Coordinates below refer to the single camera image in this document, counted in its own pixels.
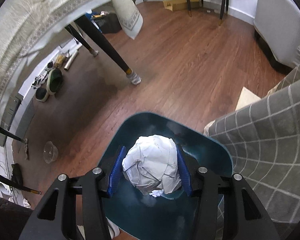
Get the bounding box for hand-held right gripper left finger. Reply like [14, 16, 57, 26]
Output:
[19, 145, 127, 240]

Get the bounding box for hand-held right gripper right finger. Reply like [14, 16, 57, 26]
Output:
[175, 144, 280, 240]

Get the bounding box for white paper ball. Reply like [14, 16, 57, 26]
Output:
[122, 134, 183, 198]

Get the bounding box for teal plastic bin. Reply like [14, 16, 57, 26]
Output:
[96, 112, 233, 240]

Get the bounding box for clear plastic cup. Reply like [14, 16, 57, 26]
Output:
[43, 141, 58, 164]

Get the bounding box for grey checked tablecloth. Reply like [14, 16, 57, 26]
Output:
[204, 57, 300, 240]

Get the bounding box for beige board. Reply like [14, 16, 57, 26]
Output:
[235, 87, 262, 111]

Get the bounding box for dark table leg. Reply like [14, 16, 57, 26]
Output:
[65, 25, 100, 57]
[75, 15, 142, 85]
[0, 173, 42, 195]
[0, 127, 29, 159]

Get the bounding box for black slipper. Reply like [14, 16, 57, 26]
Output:
[35, 88, 50, 103]

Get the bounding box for grey cabinet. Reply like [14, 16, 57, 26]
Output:
[1, 95, 34, 147]

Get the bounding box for green soled slipper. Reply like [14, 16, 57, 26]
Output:
[47, 69, 63, 96]

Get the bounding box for white sneakers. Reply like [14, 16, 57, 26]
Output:
[31, 75, 48, 89]

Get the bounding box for silver foil roll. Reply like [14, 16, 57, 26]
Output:
[64, 51, 79, 71]

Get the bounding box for person's grey fleece clothing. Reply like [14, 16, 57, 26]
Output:
[0, 194, 33, 240]

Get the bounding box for black storage box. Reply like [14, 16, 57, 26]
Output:
[91, 12, 122, 34]

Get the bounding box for flat cardboard box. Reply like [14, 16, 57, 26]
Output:
[163, 0, 200, 12]

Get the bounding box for grey dining chair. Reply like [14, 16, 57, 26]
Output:
[182, 0, 232, 27]

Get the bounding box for grey armchair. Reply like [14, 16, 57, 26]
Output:
[254, 0, 300, 69]

